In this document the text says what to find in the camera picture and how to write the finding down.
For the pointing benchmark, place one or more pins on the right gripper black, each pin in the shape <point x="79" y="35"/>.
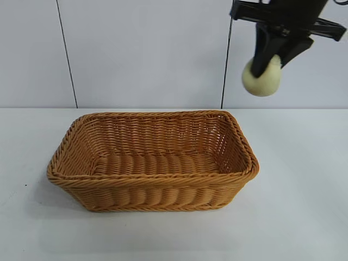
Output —
<point x="288" y="13"/>

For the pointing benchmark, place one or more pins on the pale yellow egg yolk pastry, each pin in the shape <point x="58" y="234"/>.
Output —
<point x="261" y="84"/>

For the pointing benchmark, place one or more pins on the brown woven wicker basket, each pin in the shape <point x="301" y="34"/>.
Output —
<point x="152" y="190"/>

